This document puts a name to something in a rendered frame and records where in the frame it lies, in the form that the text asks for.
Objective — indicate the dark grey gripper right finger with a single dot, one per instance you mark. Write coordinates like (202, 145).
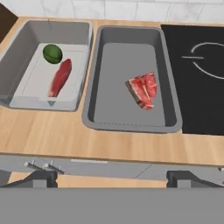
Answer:
(179, 179)

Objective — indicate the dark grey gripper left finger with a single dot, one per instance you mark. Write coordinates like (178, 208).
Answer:
(43, 178)

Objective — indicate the marbled red steak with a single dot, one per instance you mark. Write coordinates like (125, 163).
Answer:
(143, 89)

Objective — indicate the long dark red steak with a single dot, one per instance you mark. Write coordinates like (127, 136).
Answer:
(60, 77)

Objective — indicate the dark grey tupperware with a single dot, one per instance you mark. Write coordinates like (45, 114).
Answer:
(131, 81)

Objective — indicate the clear light grey tupperware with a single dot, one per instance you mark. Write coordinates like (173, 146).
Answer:
(43, 64)

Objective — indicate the grey drawer front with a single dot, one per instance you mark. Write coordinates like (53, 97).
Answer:
(116, 168)

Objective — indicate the black hob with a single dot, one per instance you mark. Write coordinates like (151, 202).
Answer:
(198, 87)

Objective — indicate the dark brown cupboard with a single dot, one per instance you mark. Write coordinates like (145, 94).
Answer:
(6, 20)

